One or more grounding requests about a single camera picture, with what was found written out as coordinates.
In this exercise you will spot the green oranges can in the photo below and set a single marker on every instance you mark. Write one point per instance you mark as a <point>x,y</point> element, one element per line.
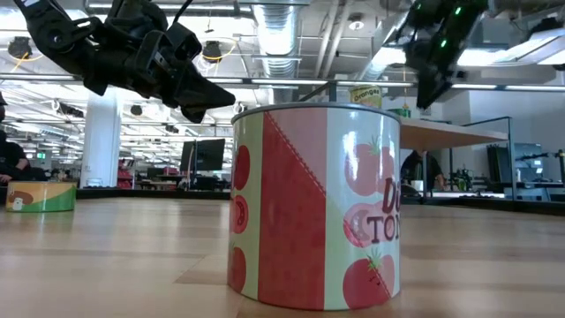
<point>366,97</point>

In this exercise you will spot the red cabinet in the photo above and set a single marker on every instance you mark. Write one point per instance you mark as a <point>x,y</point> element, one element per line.
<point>125,176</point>

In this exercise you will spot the grey background workstation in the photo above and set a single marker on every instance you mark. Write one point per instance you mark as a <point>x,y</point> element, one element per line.
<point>529,168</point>

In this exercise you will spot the black table edge rail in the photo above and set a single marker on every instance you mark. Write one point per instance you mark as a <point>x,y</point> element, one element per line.
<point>154,193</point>

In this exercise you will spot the silver ceiling air duct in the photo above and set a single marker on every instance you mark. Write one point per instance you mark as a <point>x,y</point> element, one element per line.
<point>276,35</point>

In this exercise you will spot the black computer monitor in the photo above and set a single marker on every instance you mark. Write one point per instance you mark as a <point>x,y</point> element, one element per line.
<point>207,154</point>

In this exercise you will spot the ceiling sensor dome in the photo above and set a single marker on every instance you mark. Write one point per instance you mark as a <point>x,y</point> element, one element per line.
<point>356,24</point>

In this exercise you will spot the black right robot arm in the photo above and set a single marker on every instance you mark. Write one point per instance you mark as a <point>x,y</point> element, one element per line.
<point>468,17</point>

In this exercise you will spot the large diced tomatoes can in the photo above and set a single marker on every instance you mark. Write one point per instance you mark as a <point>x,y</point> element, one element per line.
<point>291,212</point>

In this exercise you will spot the short mushroom can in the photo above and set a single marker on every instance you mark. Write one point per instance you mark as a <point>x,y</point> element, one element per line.
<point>44,201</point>

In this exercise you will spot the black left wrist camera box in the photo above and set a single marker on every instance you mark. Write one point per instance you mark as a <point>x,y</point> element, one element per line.
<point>183,42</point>

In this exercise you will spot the white building column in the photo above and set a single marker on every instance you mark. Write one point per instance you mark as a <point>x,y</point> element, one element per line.
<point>100,150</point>

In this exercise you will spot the wooden shelf with black frame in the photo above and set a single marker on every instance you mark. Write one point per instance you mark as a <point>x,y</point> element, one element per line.
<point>441,132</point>

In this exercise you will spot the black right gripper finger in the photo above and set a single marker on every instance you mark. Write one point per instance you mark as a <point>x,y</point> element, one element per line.
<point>430,88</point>

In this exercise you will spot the person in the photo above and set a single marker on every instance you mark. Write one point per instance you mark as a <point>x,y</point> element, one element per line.
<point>415,165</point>
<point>11,161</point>

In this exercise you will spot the black ceiling-hung device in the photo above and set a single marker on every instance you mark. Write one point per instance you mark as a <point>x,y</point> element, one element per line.
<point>213,49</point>
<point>19,47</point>

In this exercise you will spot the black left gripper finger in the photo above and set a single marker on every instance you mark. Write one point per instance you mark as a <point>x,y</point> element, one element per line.
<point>195,115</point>
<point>203,95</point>

